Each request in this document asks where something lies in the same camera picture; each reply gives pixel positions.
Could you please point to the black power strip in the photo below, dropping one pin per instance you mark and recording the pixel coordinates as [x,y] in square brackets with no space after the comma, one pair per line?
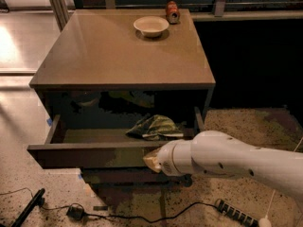
[235,213]

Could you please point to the black power adapter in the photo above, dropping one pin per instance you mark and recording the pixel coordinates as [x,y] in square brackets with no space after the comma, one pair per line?
[75,212]

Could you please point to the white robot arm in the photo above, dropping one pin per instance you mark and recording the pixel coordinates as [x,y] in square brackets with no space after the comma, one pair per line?
[217,154]

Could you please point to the grey bowl in drawer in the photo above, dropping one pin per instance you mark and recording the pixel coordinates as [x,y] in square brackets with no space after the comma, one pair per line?
[85,98]

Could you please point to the green chip bag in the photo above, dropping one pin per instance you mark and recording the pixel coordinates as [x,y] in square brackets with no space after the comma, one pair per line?
[137,98]

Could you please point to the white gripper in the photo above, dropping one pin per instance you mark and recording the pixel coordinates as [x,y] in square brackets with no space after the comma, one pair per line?
[166,158]

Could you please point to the brown drawer cabinet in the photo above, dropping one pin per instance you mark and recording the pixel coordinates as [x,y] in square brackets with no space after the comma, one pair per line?
[101,51]

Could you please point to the white bowl on cabinet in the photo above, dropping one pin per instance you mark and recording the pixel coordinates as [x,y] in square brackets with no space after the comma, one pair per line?
[151,26]

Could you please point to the drawer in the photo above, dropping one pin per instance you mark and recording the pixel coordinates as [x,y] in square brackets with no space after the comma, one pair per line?
[91,148]
[131,175]

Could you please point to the green striped snack bag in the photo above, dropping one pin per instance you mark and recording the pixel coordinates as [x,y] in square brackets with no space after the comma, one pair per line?
[155,128]

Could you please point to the orange soda can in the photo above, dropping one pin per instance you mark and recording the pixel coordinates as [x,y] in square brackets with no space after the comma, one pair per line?
[172,12]

